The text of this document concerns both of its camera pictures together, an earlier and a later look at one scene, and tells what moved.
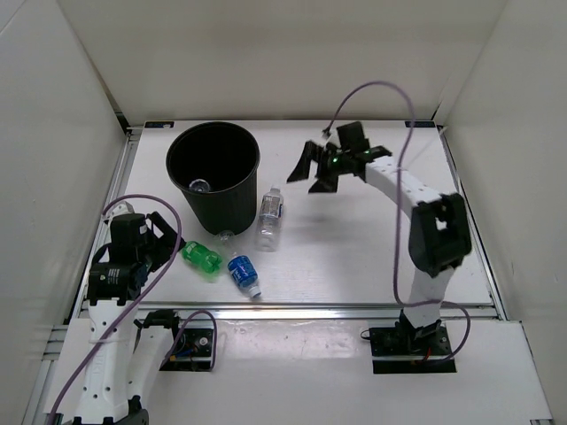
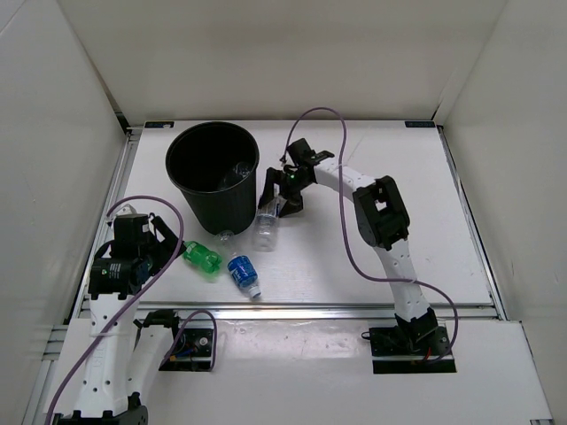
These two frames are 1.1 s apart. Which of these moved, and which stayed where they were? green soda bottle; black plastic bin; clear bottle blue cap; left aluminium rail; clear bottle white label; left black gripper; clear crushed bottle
Moved: clear bottle blue cap
Stayed: green soda bottle; left black gripper; black plastic bin; clear crushed bottle; left aluminium rail; clear bottle white label
